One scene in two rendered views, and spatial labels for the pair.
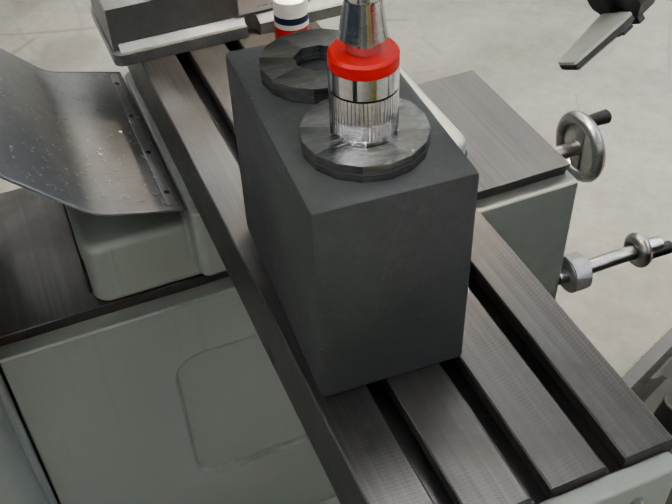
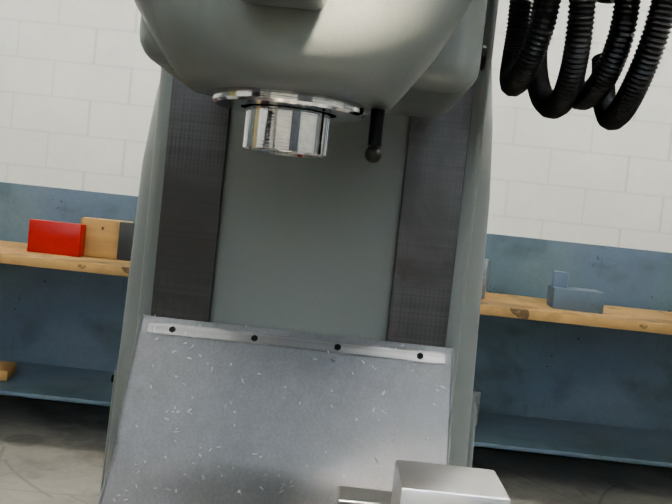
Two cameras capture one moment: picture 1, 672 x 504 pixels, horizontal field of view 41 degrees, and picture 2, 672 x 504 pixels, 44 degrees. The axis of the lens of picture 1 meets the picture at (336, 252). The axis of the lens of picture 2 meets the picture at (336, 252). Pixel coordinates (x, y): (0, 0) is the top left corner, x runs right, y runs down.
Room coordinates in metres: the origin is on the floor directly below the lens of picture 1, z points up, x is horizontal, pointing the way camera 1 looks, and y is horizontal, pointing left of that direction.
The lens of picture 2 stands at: (1.17, -0.32, 1.25)
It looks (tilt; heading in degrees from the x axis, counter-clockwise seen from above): 3 degrees down; 112
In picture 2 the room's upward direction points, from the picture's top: 6 degrees clockwise
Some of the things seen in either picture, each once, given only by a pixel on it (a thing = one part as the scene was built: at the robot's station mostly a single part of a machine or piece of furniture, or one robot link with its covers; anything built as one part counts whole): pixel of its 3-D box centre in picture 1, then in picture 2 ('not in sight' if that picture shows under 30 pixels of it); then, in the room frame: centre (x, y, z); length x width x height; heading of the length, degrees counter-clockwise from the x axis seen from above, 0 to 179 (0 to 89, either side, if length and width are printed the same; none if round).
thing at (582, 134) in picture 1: (560, 152); not in sight; (1.14, -0.36, 0.66); 0.16 x 0.12 x 0.12; 111
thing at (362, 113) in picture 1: (363, 95); not in sight; (0.51, -0.02, 1.19); 0.05 x 0.05 x 0.05
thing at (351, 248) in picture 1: (343, 197); not in sight; (0.56, -0.01, 1.06); 0.22 x 0.12 x 0.20; 18
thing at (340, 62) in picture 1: (363, 55); not in sight; (0.51, -0.02, 1.22); 0.05 x 0.05 x 0.01
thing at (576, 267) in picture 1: (616, 257); not in sight; (1.02, -0.44, 0.54); 0.22 x 0.06 x 0.06; 111
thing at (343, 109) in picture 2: not in sight; (289, 104); (0.96, 0.10, 1.31); 0.09 x 0.09 x 0.01
